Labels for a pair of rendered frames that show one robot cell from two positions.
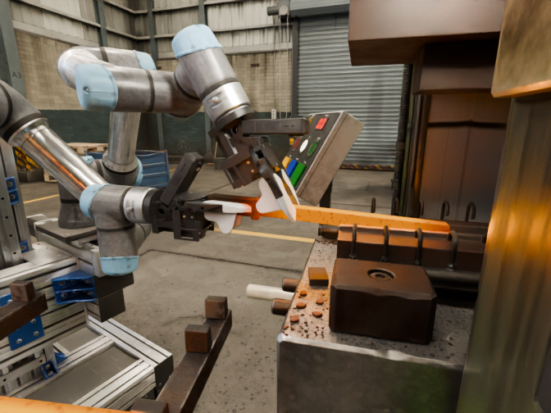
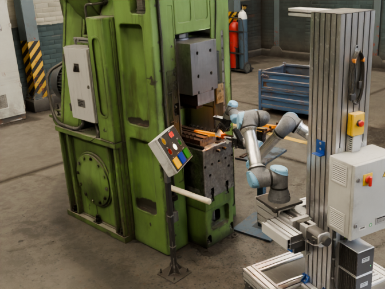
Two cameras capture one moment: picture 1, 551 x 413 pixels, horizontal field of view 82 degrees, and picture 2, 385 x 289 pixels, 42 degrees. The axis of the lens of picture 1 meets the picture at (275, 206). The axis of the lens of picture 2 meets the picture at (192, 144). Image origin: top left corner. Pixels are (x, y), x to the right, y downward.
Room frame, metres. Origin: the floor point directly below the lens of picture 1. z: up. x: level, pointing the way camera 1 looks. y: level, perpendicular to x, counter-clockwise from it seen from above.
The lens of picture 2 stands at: (3.97, 1.73, 2.30)
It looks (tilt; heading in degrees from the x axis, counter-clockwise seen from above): 20 degrees down; 210
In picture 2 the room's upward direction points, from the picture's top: 3 degrees counter-clockwise
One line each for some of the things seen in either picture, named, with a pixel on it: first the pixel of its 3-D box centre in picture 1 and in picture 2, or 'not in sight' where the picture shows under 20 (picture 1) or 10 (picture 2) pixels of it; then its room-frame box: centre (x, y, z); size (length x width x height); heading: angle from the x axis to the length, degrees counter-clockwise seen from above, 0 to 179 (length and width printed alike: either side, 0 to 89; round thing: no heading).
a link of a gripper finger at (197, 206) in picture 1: (203, 206); not in sight; (0.57, 0.13, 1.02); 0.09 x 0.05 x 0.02; 73
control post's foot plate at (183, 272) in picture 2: not in sight; (173, 268); (1.12, -0.18, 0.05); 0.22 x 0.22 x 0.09; 76
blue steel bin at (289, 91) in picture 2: not in sight; (301, 90); (-3.61, -0.64, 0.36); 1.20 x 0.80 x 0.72; 77
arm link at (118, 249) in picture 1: (120, 244); not in sight; (0.67, 0.34, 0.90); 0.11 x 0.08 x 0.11; 9
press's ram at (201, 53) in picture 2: not in sight; (189, 63); (0.47, -0.31, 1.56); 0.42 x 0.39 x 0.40; 76
